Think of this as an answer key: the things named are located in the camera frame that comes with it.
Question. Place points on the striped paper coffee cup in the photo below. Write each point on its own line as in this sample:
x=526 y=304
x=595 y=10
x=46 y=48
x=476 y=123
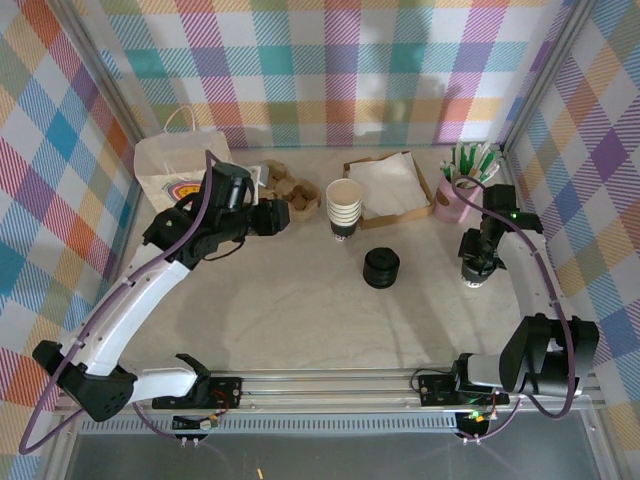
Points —
x=476 y=284

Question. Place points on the brown cardboard cup carrier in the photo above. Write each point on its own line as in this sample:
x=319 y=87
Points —
x=302 y=216
x=300 y=197

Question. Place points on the white smiley paper bag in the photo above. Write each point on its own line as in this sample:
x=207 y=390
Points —
x=170 y=155

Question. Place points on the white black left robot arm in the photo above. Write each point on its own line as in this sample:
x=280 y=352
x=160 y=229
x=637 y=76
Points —
x=145 y=295

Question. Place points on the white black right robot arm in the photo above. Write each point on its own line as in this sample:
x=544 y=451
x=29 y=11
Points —
x=530 y=285

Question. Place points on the wooden stirrers bundle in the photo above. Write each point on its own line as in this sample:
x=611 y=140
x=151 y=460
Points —
x=470 y=182

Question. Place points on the pink holder cup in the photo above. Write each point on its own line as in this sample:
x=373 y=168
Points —
x=447 y=202

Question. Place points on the green white stick packet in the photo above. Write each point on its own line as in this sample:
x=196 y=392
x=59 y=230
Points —
x=492 y=162
x=482 y=155
x=457 y=157
x=468 y=159
x=446 y=167

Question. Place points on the brown cardboard napkin tray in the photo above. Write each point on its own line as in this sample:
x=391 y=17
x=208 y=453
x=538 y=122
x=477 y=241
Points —
x=395 y=220

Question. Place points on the stack of white napkins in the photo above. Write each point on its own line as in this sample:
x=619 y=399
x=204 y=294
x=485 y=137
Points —
x=390 y=185

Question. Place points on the stack of paper cups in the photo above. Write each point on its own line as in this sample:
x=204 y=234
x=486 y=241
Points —
x=344 y=210

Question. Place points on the stack of black lids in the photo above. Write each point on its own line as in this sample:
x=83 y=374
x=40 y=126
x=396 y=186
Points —
x=381 y=267

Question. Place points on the grey metal panel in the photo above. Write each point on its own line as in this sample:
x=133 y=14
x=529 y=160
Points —
x=350 y=455

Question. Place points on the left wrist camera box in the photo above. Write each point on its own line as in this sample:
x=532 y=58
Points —
x=261 y=177

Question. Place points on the aluminium frame post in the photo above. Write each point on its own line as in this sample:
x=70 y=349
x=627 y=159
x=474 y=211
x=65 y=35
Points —
x=545 y=75
x=110 y=85

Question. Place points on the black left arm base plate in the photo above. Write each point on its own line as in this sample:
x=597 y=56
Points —
x=225 y=392

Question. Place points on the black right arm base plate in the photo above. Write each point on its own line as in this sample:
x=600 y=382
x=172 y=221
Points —
x=435 y=390

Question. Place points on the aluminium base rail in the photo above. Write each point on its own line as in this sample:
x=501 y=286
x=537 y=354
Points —
x=325 y=390

